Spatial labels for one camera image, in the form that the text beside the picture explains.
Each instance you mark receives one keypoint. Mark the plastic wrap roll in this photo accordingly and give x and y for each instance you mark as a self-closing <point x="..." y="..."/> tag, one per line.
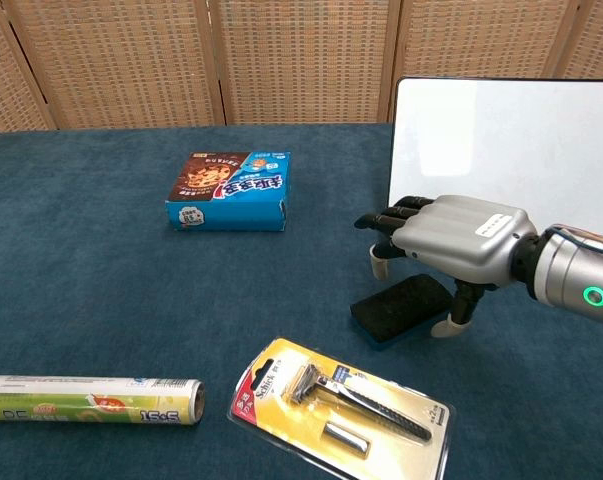
<point x="91" y="402"/>

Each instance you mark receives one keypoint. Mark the blue brown cookie box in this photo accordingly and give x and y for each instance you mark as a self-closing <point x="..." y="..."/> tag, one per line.
<point x="231" y="195"/>

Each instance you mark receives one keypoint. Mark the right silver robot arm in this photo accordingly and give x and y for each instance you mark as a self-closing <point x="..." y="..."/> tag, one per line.
<point x="576" y="272"/>

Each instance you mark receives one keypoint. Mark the wooden rattan folding screen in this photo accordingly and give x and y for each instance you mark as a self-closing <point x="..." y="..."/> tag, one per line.
<point x="301" y="60"/>

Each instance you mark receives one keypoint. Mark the yellow razor blister pack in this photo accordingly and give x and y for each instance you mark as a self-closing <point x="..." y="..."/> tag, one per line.
<point x="341" y="415"/>

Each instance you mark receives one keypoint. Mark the black felt whiteboard eraser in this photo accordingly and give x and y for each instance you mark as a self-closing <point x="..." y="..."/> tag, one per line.
<point x="398" y="310"/>

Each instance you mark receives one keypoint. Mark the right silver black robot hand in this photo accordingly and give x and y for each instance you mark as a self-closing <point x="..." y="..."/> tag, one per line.
<point x="456" y="235"/>

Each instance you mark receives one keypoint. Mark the blue fabric table mat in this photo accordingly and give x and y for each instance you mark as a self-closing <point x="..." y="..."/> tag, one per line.
<point x="131" y="300"/>

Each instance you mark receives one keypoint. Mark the small white whiteboard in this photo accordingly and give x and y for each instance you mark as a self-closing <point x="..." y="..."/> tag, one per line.
<point x="506" y="140"/>

